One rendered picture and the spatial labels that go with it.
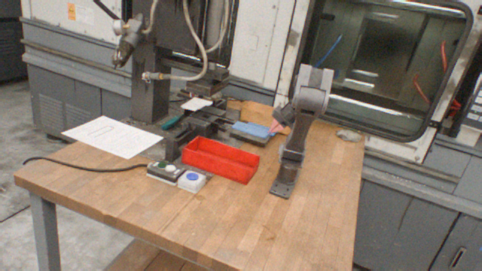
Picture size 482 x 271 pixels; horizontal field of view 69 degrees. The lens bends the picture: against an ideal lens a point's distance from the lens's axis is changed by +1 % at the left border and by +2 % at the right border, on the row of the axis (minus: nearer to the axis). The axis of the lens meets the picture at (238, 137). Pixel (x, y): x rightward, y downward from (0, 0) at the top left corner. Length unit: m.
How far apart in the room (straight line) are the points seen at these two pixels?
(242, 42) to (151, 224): 1.26
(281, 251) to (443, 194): 1.20
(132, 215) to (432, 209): 1.52
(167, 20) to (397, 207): 1.47
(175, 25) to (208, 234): 0.75
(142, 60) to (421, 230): 1.62
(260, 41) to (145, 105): 0.76
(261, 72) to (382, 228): 1.09
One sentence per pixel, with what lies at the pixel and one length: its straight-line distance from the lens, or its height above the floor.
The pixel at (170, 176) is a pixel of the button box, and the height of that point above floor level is 0.93.
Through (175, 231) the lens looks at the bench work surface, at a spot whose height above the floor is 0.90.
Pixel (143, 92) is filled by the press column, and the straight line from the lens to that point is 1.47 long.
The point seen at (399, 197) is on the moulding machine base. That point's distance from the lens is 2.02.
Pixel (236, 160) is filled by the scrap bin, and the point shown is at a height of 0.91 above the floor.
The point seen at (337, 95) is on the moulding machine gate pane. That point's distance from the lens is 1.83.
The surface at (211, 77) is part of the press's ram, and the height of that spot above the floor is 1.16.
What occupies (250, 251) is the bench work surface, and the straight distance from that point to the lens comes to 0.93.
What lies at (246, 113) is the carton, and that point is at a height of 0.95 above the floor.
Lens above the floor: 1.54
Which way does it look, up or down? 26 degrees down
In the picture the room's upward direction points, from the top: 10 degrees clockwise
